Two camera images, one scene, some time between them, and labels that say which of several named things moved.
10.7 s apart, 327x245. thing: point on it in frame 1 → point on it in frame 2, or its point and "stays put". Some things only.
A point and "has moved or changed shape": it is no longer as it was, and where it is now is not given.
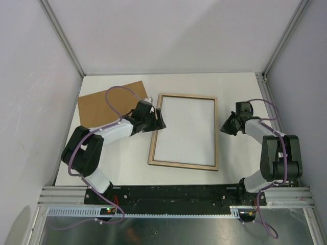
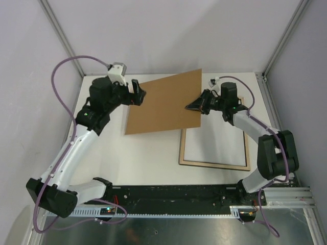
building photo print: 189,137 → 216,141
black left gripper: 157,123 → 139,93
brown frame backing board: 95,112 has moved or changed shape
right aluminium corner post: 302,5 stays put
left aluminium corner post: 45,5 stays put
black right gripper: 226,127 → 197,104
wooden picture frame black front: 190,138 → 216,143
